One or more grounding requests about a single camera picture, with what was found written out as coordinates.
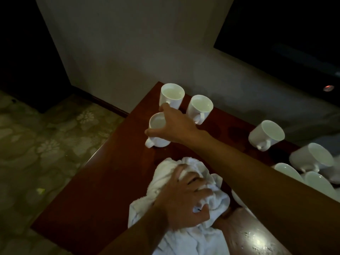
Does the person's right forearm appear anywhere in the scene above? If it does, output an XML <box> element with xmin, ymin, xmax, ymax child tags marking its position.
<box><xmin>191</xmin><ymin>130</ymin><xmax>340</xmax><ymax>255</ymax></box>

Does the person's left hand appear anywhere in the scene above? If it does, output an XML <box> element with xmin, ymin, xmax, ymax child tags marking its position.
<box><xmin>153</xmin><ymin>164</ymin><xmax>214</xmax><ymax>231</ymax></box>

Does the dark wooden cabinet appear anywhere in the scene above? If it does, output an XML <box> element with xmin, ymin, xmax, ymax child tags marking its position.
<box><xmin>0</xmin><ymin>0</ymin><xmax>72</xmax><ymax>114</ymax></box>

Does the white cloth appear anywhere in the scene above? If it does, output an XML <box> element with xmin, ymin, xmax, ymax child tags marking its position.
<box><xmin>127</xmin><ymin>156</ymin><xmax>231</xmax><ymax>255</ymax></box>

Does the black wall television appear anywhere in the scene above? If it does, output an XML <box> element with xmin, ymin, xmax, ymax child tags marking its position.
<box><xmin>214</xmin><ymin>0</ymin><xmax>340</xmax><ymax>108</ymax></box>

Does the group of white cups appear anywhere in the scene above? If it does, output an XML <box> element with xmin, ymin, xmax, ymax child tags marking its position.
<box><xmin>159</xmin><ymin>83</ymin><xmax>340</xmax><ymax>218</ymax></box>

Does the white ceramic cup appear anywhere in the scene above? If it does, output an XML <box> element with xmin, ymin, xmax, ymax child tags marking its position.
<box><xmin>145</xmin><ymin>112</ymin><xmax>172</xmax><ymax>148</ymax></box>
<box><xmin>289</xmin><ymin>142</ymin><xmax>335</xmax><ymax>173</ymax></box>
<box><xmin>320</xmin><ymin>156</ymin><xmax>340</xmax><ymax>185</ymax></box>

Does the person's right hand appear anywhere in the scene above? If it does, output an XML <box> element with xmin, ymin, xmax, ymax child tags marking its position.
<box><xmin>144</xmin><ymin>102</ymin><xmax>210</xmax><ymax>146</ymax></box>

